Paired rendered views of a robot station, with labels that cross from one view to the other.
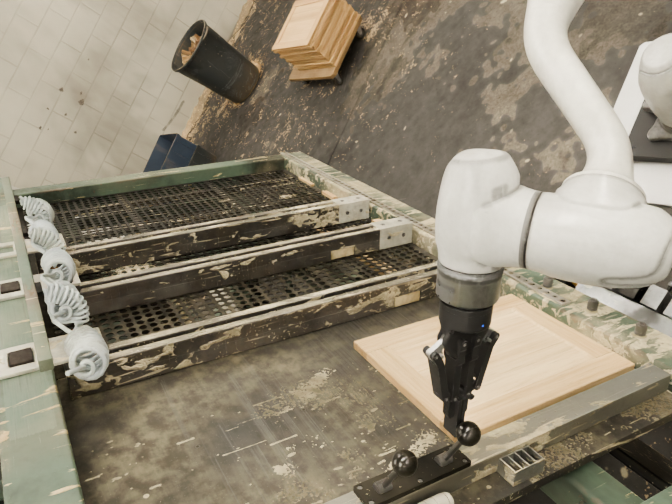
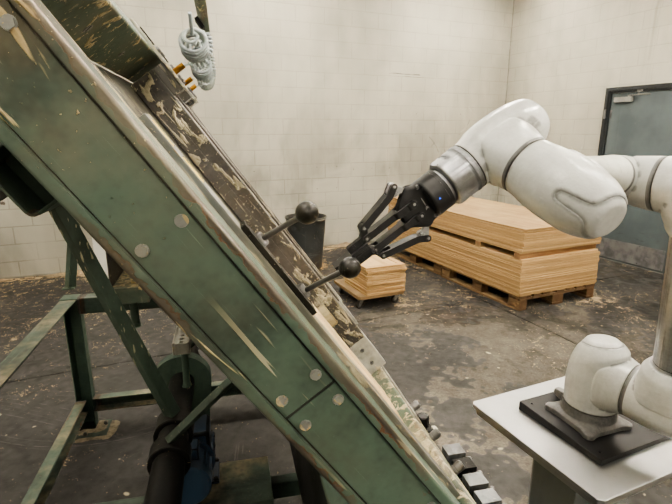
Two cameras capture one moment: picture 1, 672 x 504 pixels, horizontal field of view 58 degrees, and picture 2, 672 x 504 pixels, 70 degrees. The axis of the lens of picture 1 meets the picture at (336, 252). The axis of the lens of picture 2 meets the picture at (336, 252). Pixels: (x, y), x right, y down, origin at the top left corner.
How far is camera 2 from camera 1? 0.73 m
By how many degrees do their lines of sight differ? 28
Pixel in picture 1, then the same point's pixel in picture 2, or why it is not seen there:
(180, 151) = not seen: hidden behind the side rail
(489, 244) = (502, 137)
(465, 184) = (518, 104)
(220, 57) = (313, 238)
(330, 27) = (385, 276)
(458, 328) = (425, 184)
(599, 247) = (575, 165)
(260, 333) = (245, 206)
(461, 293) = (452, 161)
